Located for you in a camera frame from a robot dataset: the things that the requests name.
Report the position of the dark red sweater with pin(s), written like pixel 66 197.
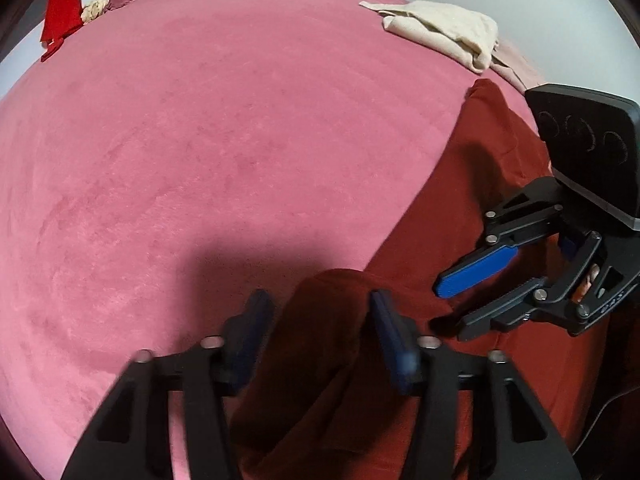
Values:
pixel 450 185

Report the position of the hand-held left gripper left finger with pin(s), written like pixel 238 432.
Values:
pixel 255 330

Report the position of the pale pink cloth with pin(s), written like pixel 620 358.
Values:
pixel 520 72

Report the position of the beige floral cloth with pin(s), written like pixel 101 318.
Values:
pixel 95 9

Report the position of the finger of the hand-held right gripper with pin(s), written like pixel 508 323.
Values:
pixel 500 310
pixel 475 267

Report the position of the pink bed blanket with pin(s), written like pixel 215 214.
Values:
pixel 200 135

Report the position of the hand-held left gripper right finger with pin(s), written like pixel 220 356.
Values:
pixel 392 340

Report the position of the bright red cloth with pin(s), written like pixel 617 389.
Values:
pixel 62 5

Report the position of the beige sweater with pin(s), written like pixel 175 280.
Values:
pixel 445 27

